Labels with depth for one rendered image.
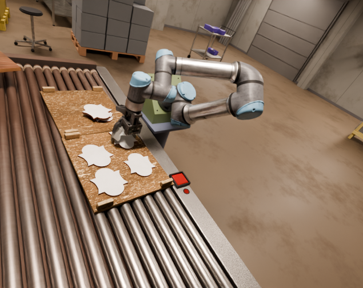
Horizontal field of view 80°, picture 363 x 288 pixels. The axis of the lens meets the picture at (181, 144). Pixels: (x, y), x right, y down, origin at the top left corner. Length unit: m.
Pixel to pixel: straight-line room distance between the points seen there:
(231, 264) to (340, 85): 8.37
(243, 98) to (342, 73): 8.07
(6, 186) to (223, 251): 0.79
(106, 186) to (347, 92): 8.50
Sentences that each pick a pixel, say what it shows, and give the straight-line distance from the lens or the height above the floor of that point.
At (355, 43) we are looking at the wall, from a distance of 9.01.
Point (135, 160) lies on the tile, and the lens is 1.00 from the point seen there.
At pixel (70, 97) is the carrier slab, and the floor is 0.94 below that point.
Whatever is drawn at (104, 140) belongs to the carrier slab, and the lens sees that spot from 1.09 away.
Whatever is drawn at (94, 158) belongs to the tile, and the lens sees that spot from 0.98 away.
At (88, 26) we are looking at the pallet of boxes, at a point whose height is 0.52.
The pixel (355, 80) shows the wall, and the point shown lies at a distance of 8.87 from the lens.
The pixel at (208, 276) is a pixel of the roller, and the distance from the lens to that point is 0.84.
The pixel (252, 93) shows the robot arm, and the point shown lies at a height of 1.36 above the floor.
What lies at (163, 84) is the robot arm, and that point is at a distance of 0.92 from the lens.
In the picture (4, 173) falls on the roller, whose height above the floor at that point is 0.92.
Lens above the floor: 1.63
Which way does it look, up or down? 35 degrees down
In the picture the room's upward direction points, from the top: 22 degrees clockwise
